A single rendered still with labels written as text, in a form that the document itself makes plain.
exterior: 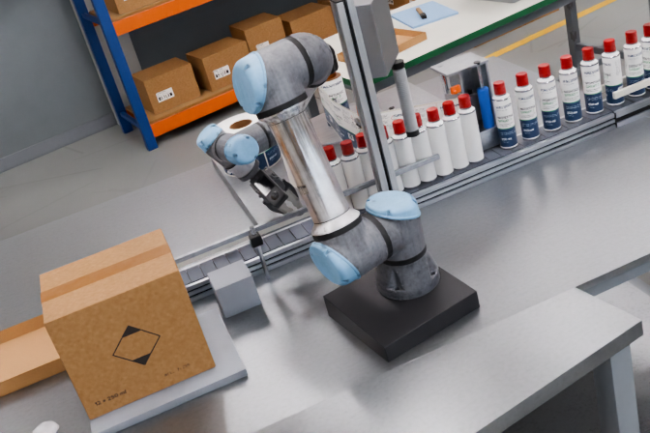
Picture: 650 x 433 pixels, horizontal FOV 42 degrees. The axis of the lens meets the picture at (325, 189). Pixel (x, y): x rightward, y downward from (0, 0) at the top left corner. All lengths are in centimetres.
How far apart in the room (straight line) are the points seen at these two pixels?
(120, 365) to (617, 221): 124
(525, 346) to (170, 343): 77
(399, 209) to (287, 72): 39
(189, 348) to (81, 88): 477
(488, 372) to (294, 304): 58
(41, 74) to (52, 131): 43
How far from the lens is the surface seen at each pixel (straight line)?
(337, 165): 232
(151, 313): 191
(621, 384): 198
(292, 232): 238
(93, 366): 196
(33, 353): 241
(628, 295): 301
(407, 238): 190
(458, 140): 245
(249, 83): 175
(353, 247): 182
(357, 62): 210
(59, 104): 659
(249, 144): 211
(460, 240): 225
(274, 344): 205
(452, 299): 196
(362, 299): 201
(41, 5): 647
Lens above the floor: 199
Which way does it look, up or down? 26 degrees down
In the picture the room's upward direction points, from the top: 16 degrees counter-clockwise
